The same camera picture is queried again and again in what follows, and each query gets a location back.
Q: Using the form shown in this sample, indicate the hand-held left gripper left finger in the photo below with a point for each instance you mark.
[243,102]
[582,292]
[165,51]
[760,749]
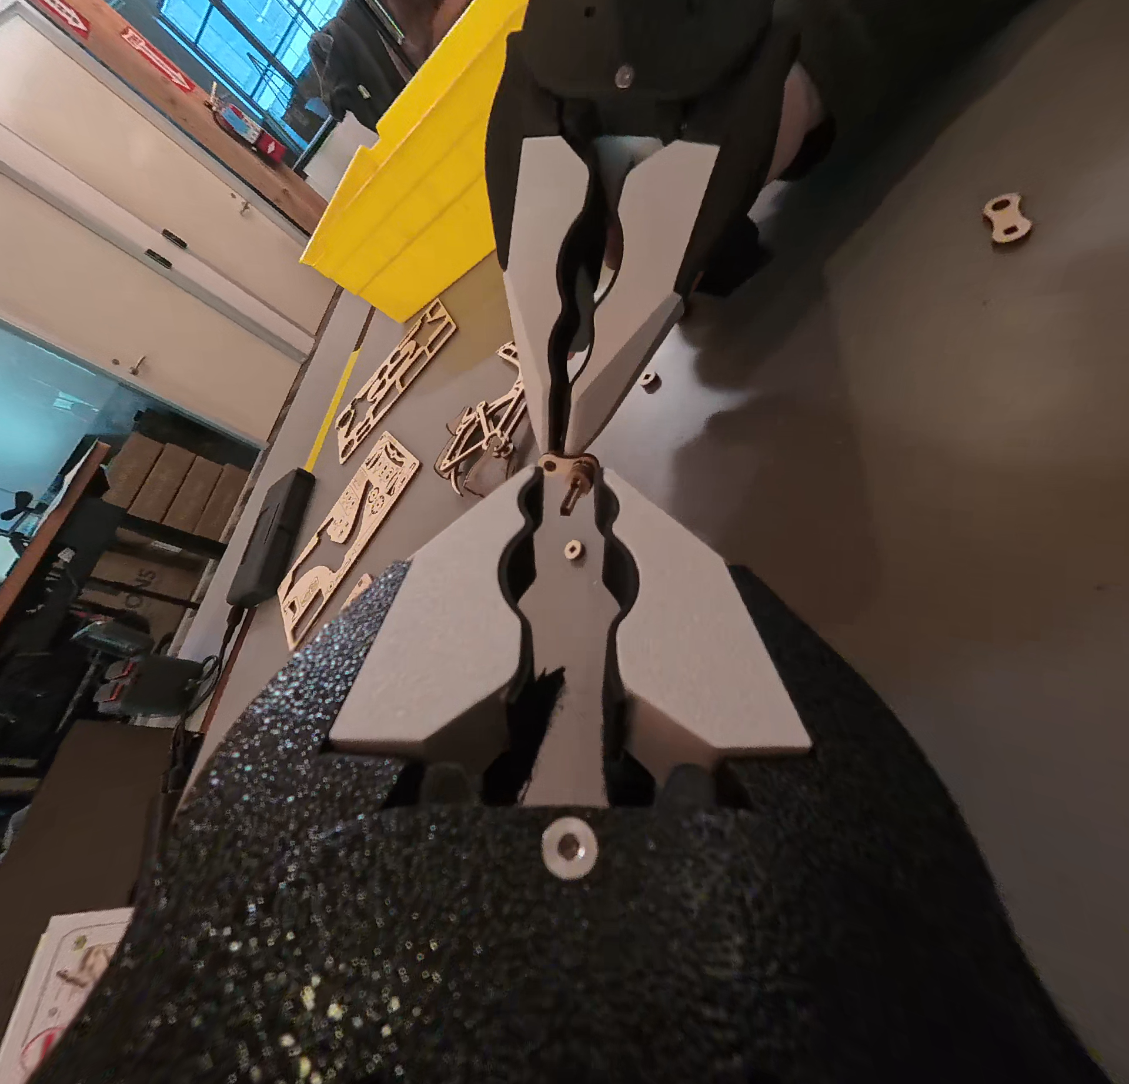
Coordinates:
[423,643]

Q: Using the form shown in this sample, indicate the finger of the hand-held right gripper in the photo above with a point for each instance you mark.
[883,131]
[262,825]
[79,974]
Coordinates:
[657,254]
[533,245]

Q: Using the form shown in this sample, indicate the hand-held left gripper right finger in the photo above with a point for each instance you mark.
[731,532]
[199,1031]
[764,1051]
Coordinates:
[706,652]

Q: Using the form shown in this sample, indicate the small wooden peg plate part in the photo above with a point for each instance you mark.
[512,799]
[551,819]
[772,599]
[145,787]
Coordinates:
[557,464]

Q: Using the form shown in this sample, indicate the wooden figure-eight link piece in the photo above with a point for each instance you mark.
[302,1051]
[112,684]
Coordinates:
[1007,219]

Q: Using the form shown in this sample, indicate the laser-cut wooden parts sheet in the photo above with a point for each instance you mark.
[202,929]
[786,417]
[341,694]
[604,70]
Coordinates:
[441,330]
[304,590]
[357,592]

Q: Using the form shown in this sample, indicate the partly built wooden model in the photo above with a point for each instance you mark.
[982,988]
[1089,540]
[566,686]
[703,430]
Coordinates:
[462,476]

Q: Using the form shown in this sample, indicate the yellow plastic bin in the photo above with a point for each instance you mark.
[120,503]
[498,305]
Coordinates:
[415,175]

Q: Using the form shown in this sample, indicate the black power adapter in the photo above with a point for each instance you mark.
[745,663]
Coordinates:
[268,537]

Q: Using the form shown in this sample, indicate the brown cardboard box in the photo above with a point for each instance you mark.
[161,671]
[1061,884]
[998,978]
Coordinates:
[198,495]
[132,467]
[168,485]
[227,502]

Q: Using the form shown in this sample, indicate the yellow tape strip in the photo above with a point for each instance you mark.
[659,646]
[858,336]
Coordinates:
[333,409]

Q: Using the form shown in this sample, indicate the dark hanging jacket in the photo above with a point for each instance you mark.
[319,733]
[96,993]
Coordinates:
[357,60]

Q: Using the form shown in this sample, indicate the black and red equipment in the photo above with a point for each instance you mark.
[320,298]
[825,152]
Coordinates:
[145,682]

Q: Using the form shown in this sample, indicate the large printed cardboard box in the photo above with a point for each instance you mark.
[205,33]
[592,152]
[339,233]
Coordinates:
[150,576]

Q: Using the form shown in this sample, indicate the red arrow sign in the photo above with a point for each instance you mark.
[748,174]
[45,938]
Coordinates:
[159,59]

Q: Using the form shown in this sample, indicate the white instruction booklet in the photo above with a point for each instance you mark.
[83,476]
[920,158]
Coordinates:
[71,952]

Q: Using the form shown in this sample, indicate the red wall device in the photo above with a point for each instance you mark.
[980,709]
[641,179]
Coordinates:
[251,131]

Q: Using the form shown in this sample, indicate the window with dark frame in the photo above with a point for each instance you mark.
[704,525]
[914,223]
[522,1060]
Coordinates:
[256,16]

